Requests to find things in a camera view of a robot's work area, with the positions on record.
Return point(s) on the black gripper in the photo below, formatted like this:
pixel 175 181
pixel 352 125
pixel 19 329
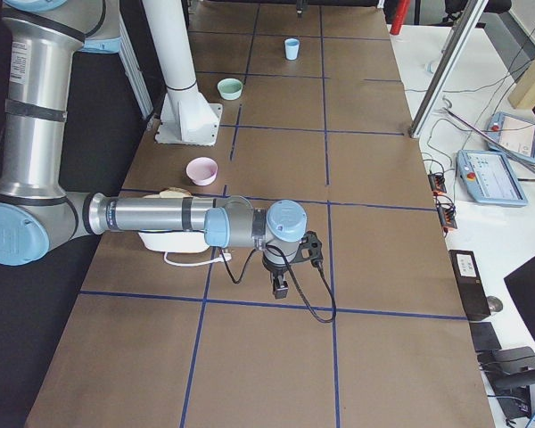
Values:
pixel 275 269

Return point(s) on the light blue cup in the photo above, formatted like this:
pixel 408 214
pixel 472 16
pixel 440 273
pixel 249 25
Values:
pixel 291 48

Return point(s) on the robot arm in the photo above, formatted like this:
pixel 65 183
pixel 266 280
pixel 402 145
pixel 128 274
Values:
pixel 101 138

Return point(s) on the cream toaster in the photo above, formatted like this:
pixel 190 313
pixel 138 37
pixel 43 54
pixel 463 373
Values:
pixel 174 241

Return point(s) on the pink bowl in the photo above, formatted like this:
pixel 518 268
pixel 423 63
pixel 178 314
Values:
pixel 202 171

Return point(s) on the bread slice in toaster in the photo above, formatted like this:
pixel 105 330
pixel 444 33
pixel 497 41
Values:
pixel 174 192

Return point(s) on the black box on desk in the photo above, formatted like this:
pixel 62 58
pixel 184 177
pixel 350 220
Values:
pixel 469 284

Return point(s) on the orange black connector block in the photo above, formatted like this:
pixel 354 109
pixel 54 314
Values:
pixel 437 183

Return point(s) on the green bowl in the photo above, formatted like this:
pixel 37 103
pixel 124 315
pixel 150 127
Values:
pixel 230 89

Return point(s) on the near teach pendant tablet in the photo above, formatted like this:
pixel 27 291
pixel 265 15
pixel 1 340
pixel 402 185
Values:
pixel 489 178

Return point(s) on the teach pendant tablet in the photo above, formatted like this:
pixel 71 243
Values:
pixel 515 134
pixel 489 178

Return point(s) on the black desk equipment base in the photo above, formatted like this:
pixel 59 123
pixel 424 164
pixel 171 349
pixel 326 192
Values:
pixel 510 372

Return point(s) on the far teach pendant tablet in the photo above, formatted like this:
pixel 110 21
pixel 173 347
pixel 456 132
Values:
pixel 515 134

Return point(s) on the red cylinder object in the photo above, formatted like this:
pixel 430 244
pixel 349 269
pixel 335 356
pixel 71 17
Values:
pixel 399 17

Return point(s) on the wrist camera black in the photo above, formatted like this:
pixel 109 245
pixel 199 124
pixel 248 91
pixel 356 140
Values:
pixel 310 249

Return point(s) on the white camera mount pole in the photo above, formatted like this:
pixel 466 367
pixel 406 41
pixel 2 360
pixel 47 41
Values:
pixel 186 117

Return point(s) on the aluminium frame post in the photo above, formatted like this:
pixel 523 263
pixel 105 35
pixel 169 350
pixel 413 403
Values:
pixel 458 37

